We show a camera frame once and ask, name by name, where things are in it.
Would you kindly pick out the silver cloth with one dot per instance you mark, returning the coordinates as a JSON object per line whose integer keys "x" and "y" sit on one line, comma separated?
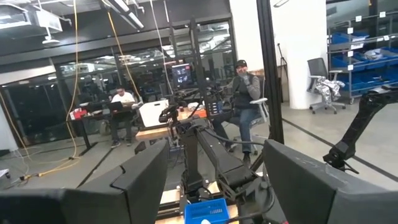
{"x": 329, "y": 87}

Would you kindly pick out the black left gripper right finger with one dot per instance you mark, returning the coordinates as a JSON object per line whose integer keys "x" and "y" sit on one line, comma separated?
{"x": 320, "y": 199}

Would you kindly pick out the white office chair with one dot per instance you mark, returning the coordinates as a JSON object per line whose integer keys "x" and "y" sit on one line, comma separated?
{"x": 261, "y": 109}

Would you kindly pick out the long ceiling light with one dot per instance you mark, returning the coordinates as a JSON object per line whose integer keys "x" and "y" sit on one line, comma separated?
{"x": 130, "y": 15}

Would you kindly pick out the black tripod stand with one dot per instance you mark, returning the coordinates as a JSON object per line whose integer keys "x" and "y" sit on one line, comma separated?
{"x": 282, "y": 68}

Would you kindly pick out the blue plastic basket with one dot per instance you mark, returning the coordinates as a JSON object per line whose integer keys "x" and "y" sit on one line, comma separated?
{"x": 202, "y": 211}

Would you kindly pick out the grey office chair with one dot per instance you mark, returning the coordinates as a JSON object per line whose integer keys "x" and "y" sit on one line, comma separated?
{"x": 317, "y": 67}

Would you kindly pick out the blue storage bin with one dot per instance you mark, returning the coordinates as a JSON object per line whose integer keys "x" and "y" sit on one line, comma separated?
{"x": 342, "y": 62}
{"x": 382, "y": 59}
{"x": 367, "y": 81}
{"x": 342, "y": 38}

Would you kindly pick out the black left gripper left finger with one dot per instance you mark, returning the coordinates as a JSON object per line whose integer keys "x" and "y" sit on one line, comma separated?
{"x": 102, "y": 202}

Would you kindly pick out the white ceiling duct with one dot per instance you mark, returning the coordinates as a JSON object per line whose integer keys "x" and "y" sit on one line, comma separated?
{"x": 28, "y": 18}

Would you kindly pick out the grey metal shelf rack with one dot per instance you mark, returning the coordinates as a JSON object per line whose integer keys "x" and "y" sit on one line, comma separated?
{"x": 350, "y": 81}

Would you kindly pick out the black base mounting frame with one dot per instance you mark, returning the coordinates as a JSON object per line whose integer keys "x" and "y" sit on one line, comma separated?
{"x": 169, "y": 211}

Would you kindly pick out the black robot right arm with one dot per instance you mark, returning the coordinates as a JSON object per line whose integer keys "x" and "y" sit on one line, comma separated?
{"x": 217, "y": 152}

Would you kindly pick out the black laptop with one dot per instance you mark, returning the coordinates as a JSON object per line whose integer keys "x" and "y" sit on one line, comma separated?
{"x": 115, "y": 105}

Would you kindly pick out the black desk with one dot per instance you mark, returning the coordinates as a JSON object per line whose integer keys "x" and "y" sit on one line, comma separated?
{"x": 84, "y": 133}

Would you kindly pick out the thin black frame post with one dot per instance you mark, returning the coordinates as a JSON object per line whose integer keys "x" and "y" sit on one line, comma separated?
{"x": 196, "y": 62}

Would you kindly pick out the person at desk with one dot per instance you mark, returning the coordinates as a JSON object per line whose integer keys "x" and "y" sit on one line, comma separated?
{"x": 122, "y": 98}

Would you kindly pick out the black angled frame strut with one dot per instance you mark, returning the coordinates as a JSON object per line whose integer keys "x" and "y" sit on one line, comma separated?
{"x": 360, "y": 124}

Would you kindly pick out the red box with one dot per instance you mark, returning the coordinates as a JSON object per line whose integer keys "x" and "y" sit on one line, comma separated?
{"x": 77, "y": 114}

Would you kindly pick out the person with cap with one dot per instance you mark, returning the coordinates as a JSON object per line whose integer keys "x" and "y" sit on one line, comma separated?
{"x": 245, "y": 93}

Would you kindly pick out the white box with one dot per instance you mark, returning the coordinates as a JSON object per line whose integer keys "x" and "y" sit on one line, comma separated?
{"x": 152, "y": 112}

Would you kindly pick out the computer monitor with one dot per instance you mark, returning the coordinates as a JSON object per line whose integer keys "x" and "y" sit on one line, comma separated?
{"x": 182, "y": 74}

